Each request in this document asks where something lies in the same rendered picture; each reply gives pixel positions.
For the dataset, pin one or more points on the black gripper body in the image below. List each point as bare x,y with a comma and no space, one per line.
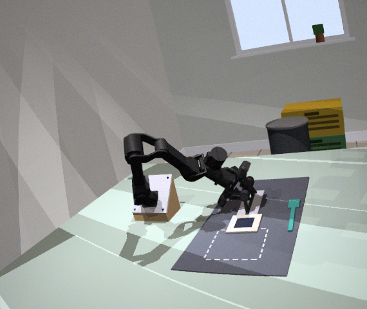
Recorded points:
228,181

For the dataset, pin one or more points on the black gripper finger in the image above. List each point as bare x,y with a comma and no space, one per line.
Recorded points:
236,195
246,185

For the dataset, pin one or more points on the peach square tile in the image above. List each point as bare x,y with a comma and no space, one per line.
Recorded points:
244,223

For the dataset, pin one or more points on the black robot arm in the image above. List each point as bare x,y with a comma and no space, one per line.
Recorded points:
188,166

